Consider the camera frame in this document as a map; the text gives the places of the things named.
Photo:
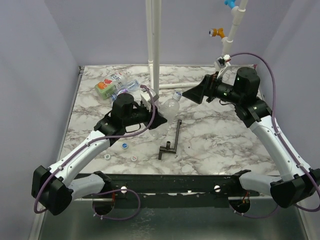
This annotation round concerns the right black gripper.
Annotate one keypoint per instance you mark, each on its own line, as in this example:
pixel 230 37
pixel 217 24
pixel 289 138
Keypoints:
pixel 210 87

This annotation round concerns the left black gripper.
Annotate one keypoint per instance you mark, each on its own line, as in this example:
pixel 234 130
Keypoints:
pixel 158 119

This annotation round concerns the clear plastic bottle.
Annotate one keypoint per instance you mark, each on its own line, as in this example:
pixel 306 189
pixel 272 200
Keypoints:
pixel 169 110

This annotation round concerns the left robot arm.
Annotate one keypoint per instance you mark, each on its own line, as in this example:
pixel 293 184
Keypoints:
pixel 56 186

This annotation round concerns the purple label plastic bottle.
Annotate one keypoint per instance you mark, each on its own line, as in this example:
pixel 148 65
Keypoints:
pixel 128 88

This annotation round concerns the red white bottle cap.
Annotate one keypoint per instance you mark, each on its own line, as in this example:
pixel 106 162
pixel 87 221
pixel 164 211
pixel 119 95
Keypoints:
pixel 134 158

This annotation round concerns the green orange label bottle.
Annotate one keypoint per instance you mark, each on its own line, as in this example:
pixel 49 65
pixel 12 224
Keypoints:
pixel 106 88

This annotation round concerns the green white bottle cap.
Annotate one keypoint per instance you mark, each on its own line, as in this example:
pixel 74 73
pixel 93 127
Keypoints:
pixel 107 157

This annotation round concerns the orange nozzle fitting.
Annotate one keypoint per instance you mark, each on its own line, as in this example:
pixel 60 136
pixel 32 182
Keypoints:
pixel 213 32

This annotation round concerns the white PVC pipe tree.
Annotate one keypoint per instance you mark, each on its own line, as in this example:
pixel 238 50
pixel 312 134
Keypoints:
pixel 237 13

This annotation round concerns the blue pipe fitting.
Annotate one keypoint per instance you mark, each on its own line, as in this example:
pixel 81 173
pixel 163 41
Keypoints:
pixel 230 3

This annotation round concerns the white PVC pipe stand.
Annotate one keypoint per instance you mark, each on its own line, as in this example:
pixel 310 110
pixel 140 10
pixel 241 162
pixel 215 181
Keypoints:
pixel 153 10

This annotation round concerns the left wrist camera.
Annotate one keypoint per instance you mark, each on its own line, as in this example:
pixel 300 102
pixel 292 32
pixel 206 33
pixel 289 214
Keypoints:
pixel 147 98

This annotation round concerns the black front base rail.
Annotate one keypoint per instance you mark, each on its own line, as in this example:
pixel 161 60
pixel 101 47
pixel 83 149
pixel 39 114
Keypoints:
pixel 176 191

